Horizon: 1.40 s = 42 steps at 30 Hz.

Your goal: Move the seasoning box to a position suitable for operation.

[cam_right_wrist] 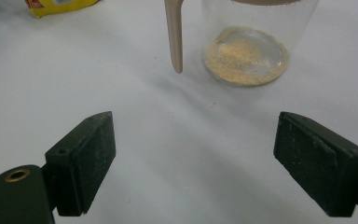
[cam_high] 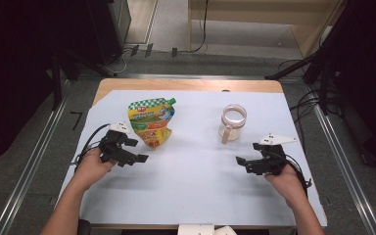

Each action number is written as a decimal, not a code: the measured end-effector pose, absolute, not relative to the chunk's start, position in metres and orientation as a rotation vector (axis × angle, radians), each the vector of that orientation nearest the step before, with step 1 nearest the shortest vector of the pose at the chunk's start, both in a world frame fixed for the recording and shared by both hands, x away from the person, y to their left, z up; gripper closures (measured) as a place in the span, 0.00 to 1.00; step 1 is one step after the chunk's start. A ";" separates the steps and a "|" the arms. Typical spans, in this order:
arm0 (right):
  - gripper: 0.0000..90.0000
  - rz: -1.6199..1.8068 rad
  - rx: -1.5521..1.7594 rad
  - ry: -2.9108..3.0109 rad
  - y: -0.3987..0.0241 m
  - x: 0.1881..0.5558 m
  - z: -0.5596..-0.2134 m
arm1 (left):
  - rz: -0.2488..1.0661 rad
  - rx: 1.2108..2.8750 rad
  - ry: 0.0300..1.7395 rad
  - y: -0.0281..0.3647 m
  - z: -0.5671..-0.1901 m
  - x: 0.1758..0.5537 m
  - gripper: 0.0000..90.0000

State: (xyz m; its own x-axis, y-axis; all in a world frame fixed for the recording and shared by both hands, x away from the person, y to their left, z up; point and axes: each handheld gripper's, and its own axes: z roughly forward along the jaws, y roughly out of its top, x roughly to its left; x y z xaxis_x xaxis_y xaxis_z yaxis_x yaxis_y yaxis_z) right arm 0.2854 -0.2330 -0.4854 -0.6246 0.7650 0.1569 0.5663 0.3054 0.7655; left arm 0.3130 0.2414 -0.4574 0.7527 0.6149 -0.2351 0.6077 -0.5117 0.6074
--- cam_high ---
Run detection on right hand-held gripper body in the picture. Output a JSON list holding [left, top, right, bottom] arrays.
[[258, 132, 298, 176]]

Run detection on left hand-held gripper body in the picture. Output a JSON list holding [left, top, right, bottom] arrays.
[[98, 121, 132, 166]]

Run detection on yellow green spout pouch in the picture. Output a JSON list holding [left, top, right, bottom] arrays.
[[127, 97, 177, 150]]

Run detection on clear jar with hinged lid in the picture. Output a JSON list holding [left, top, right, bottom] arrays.
[[218, 103, 248, 146]]

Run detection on person's right hand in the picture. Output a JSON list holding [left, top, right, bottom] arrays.
[[263, 164, 307, 209]]

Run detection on person's left hand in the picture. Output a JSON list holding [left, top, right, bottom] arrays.
[[72, 148, 118, 192]]

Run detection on white paper sheet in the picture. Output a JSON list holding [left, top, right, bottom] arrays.
[[57, 89, 328, 228]]

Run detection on dark cloth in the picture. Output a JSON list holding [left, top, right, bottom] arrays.
[[77, 218, 92, 235]]

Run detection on wooden table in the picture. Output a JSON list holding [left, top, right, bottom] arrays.
[[91, 77, 328, 230]]

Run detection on black metal stand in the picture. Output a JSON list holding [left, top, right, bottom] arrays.
[[264, 0, 344, 115], [49, 48, 113, 112]]

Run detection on white device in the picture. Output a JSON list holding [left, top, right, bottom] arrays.
[[177, 223, 238, 235]]

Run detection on black cabinet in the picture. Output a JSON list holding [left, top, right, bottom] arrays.
[[87, 0, 132, 66]]

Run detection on black curtain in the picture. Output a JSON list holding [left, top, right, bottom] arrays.
[[326, 0, 376, 170], [0, 0, 94, 171]]

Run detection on light wooden shelf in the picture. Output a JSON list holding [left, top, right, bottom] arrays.
[[187, 0, 348, 59]]

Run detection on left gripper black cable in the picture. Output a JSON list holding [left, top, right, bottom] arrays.
[[73, 122, 112, 171]]

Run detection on black floor cables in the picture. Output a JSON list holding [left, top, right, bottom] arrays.
[[277, 58, 322, 146]]

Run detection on metal floor rail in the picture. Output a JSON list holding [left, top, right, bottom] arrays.
[[77, 72, 307, 81], [0, 96, 71, 235], [310, 96, 376, 235]]

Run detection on white floor cable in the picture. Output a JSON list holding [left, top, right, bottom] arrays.
[[106, 48, 134, 74]]

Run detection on hanging black cable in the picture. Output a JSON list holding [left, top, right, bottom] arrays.
[[179, 0, 210, 54]]

